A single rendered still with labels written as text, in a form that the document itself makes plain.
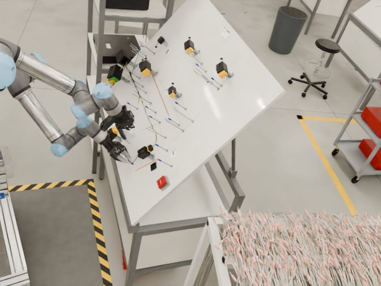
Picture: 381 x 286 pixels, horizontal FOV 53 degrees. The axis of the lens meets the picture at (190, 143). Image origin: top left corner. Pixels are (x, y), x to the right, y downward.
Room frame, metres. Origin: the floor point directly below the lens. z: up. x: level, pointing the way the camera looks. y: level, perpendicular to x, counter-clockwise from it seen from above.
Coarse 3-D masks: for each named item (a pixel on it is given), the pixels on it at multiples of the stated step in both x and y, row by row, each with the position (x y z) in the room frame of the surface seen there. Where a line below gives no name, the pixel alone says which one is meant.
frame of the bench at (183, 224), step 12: (108, 180) 1.91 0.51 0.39; (216, 180) 1.77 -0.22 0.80; (228, 204) 1.60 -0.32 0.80; (216, 216) 1.48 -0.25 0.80; (144, 228) 1.27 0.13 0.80; (156, 228) 1.29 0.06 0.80; (168, 228) 1.32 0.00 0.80; (180, 228) 1.35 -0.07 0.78; (192, 228) 1.39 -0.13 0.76; (132, 240) 1.26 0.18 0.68; (132, 252) 1.23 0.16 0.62; (132, 264) 1.24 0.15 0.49; (168, 264) 1.35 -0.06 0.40; (180, 264) 1.38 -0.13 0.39; (132, 276) 1.24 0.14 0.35
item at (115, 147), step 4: (108, 136) 1.48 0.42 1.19; (104, 140) 1.47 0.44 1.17; (108, 140) 1.45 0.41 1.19; (100, 144) 1.45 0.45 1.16; (108, 144) 1.46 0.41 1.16; (112, 144) 1.47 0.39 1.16; (116, 144) 1.46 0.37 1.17; (120, 144) 1.49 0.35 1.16; (108, 148) 1.47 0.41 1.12; (112, 148) 1.44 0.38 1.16; (116, 148) 1.45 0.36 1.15; (120, 148) 1.46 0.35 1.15; (124, 148) 1.48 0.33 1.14; (108, 152) 1.47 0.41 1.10; (112, 152) 1.45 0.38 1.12; (116, 152) 1.45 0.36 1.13; (120, 152) 1.45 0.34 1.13
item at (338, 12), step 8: (288, 0) 7.99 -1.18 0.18; (304, 0) 7.36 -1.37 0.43; (312, 0) 7.08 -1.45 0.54; (320, 0) 6.86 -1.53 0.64; (328, 0) 6.95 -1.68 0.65; (336, 0) 6.99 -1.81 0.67; (344, 0) 7.03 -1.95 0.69; (312, 8) 6.97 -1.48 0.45; (320, 8) 6.93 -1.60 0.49; (328, 8) 6.97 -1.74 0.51; (336, 8) 7.00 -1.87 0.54; (344, 8) 7.04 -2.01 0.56; (312, 16) 6.86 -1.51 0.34; (304, 32) 6.87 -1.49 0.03; (336, 32) 7.01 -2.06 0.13
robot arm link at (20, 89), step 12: (12, 84) 1.39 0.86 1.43; (24, 84) 1.42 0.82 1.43; (12, 96) 1.38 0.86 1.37; (24, 96) 1.39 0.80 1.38; (24, 108) 1.38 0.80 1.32; (36, 108) 1.38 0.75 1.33; (36, 120) 1.36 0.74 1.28; (48, 120) 1.38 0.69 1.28; (48, 132) 1.35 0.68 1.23; (60, 132) 1.38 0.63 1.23; (60, 144) 1.34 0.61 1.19; (72, 144) 1.39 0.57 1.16; (60, 156) 1.31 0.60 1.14
